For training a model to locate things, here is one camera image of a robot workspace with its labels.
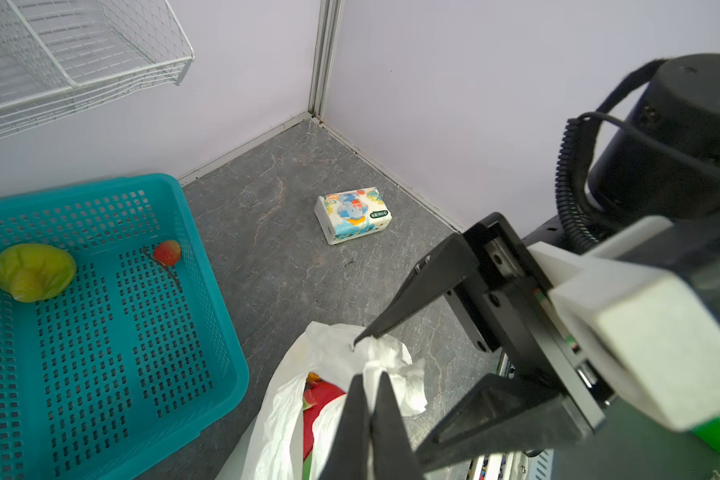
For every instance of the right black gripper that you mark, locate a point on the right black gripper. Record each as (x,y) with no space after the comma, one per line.
(500,295)

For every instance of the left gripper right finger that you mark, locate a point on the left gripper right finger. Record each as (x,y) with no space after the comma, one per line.
(393,457)

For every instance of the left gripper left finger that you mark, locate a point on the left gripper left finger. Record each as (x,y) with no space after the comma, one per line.
(348,458)

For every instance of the fake red dragon fruit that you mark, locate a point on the fake red dragon fruit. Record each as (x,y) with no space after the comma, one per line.
(317,395)

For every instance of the white plastic bag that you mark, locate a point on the white plastic bag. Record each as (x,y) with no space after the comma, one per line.
(292,435)

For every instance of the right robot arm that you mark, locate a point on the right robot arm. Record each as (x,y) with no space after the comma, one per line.
(652,148)

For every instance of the fake green fruit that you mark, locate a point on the fake green fruit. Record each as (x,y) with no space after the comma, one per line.
(33,272)

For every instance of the colourful tissue pack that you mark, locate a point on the colourful tissue pack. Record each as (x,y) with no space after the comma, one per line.
(351,214)

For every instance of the teal plastic basket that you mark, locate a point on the teal plastic basket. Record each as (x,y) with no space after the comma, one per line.
(121,369)

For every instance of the small red fruit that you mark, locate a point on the small red fruit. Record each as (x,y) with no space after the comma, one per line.
(166,255)

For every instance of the white wire shelf rack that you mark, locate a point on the white wire shelf rack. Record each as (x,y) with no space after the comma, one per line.
(60,58)

